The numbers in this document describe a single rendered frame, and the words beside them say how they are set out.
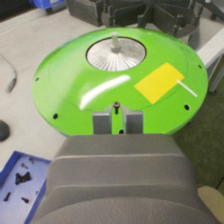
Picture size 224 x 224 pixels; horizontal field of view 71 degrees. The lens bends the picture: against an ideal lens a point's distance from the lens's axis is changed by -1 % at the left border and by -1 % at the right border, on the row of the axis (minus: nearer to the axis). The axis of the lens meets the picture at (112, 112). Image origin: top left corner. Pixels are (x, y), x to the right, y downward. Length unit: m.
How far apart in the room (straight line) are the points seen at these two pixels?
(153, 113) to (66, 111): 0.12
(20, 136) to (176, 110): 0.37
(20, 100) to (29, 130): 0.12
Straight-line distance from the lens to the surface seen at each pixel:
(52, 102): 0.25
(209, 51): 0.68
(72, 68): 0.27
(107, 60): 0.27
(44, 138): 0.42
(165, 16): 0.62
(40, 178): 0.38
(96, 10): 0.78
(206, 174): 1.42
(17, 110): 0.52
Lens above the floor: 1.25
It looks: 52 degrees down
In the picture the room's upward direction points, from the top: 7 degrees counter-clockwise
